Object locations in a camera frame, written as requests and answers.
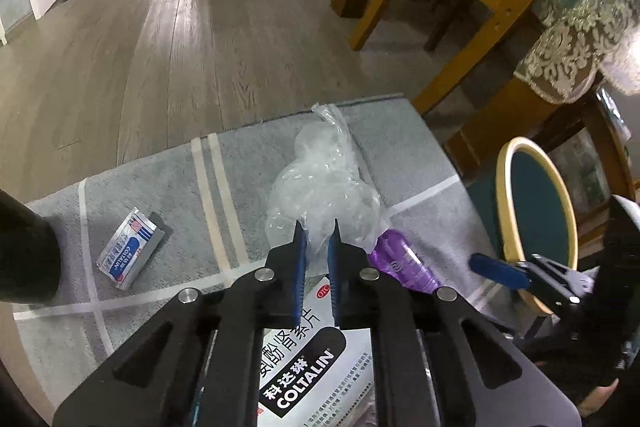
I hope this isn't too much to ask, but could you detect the purple plastic wrapper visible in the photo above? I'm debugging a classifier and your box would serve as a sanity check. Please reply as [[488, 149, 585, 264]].
[[366, 228, 442, 294]]

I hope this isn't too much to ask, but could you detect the person's right hand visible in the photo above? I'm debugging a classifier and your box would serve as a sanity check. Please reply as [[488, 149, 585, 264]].
[[577, 379, 623, 420]]

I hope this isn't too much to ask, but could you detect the small blue white medicine box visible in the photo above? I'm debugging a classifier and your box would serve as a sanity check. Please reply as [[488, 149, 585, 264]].
[[96, 207, 166, 291]]

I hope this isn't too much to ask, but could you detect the blue bin with yellow rim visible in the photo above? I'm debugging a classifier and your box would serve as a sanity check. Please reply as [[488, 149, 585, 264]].
[[467, 136, 581, 318]]

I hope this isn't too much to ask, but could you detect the grey plaid cloth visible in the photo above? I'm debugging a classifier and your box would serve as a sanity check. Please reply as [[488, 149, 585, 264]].
[[12, 94, 531, 423]]

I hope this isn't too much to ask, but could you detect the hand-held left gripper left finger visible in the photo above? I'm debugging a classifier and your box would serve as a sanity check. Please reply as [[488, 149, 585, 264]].
[[52, 219, 308, 427]]

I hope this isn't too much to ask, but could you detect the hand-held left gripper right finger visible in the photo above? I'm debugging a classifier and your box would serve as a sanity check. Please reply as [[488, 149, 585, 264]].
[[327, 218, 583, 427]]

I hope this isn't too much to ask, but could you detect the black mug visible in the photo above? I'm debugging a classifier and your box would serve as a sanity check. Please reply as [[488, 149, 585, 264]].
[[0, 188, 63, 305]]

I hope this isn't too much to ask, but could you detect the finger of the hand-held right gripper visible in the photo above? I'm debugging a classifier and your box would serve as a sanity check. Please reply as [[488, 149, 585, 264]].
[[522, 289, 583, 323], [469, 252, 598, 303]]

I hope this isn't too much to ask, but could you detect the clear plastic bag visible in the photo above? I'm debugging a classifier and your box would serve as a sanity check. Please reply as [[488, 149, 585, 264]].
[[265, 103, 390, 258]]

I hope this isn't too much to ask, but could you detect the large white black medicine box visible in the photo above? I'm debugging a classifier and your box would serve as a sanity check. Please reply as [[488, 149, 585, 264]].
[[255, 274, 378, 427]]

